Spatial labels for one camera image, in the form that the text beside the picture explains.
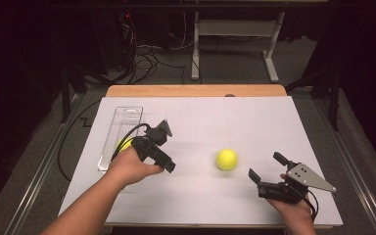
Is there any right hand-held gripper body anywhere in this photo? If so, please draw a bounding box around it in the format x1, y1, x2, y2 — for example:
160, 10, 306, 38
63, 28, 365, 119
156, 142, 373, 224
257, 163, 338, 205

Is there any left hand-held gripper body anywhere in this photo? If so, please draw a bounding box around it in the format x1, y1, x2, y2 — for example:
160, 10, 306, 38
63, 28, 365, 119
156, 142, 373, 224
131, 118, 173, 166

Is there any yellow tennis ball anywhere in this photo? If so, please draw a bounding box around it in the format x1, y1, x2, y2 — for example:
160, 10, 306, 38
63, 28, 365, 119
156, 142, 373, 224
116, 136, 135, 155
215, 148, 239, 171

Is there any clear plastic container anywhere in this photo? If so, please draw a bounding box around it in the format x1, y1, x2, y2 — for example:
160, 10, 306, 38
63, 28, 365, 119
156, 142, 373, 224
97, 106, 145, 173

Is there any person's right hand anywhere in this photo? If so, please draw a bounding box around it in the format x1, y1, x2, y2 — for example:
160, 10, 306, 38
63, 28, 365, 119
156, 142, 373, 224
266, 197, 316, 226

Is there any person's left hand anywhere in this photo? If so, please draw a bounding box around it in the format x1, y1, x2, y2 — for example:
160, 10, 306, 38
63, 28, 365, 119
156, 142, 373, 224
106, 146, 165, 190

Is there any white board sheet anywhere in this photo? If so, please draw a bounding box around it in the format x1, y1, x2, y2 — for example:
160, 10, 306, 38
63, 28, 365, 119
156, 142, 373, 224
56, 95, 345, 227

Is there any wooden table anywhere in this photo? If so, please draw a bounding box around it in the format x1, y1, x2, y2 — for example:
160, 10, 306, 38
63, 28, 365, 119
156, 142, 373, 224
62, 83, 336, 230

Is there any black metal stand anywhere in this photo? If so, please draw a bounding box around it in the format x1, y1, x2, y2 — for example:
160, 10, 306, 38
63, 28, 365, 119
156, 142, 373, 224
60, 65, 89, 124
285, 65, 342, 131

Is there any dark computer tower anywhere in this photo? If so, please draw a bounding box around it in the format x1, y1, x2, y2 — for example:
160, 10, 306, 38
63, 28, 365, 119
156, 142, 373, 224
91, 9, 135, 71

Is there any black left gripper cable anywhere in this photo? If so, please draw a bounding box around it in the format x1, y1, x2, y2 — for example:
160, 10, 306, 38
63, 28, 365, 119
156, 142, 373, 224
57, 99, 151, 182

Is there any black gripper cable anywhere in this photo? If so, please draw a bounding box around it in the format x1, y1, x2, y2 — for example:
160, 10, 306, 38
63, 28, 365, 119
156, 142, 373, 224
57, 99, 151, 182
302, 189, 320, 223

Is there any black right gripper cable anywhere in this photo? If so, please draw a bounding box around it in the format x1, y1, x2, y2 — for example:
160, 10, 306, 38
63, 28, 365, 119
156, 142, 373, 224
302, 189, 320, 223

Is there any metal floor rail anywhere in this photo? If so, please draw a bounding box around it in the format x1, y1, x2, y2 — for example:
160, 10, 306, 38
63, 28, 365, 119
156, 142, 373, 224
1, 94, 86, 235
314, 97, 376, 235

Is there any bundle of floor cables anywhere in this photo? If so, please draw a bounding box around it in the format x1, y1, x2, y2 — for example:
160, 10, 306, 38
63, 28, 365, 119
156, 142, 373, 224
120, 13, 204, 86

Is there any white metal desk frame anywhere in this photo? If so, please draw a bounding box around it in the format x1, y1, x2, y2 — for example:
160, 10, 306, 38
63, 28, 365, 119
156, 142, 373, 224
190, 11, 287, 84

